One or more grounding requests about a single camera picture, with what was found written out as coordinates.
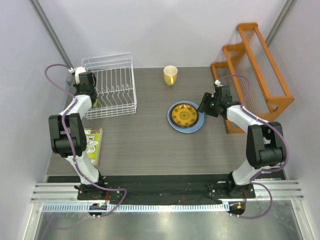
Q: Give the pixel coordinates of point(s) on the yellow mug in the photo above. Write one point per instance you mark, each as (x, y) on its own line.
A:
(170, 74)

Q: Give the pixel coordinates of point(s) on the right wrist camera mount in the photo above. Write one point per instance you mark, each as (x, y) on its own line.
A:
(217, 83)

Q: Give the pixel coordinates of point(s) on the light blue plate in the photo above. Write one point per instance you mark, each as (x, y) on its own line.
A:
(193, 129)

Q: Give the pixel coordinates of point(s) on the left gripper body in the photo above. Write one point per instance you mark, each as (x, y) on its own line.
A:
(77, 87)

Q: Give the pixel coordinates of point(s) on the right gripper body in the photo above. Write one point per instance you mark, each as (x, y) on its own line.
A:
(218, 102)

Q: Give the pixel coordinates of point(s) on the green plate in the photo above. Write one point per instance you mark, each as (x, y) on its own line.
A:
(95, 104)

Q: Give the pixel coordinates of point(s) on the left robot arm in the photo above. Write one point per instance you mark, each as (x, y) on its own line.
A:
(67, 134)

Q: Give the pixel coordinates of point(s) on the green illustrated book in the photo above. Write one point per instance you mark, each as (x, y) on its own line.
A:
(94, 142)

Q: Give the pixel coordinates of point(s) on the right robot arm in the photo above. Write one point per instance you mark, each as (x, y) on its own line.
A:
(266, 149)

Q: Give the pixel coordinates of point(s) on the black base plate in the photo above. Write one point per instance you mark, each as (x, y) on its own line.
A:
(167, 190)

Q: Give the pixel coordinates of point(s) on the perforated metal rail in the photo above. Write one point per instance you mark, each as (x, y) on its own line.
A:
(90, 207)

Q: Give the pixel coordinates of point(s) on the white wire dish rack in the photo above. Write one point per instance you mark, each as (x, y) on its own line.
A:
(115, 85)

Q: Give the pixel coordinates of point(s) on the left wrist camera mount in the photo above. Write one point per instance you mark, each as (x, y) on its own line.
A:
(76, 73)

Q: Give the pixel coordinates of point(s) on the brown yellow plate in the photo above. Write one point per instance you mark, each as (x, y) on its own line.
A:
(183, 115)

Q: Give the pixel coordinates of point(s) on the orange wooden rack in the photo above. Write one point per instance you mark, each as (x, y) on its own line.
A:
(253, 75)

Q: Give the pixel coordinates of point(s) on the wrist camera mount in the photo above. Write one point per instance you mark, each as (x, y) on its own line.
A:
(217, 83)
(76, 73)

